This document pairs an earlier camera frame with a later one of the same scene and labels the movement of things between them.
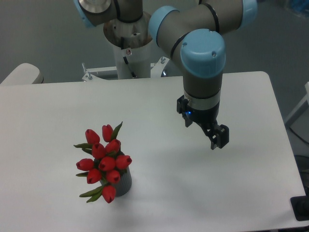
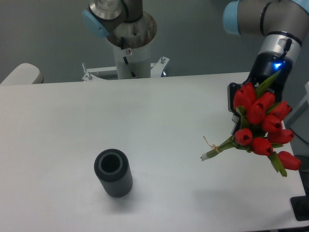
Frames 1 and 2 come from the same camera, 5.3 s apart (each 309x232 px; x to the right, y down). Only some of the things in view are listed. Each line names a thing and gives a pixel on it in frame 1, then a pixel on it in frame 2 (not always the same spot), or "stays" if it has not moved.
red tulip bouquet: [108, 163] -> [260, 127]
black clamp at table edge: [300, 206] stays
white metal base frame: [156, 70] stays
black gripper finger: [181, 105] -> [236, 116]
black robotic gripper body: [207, 118] -> [265, 65]
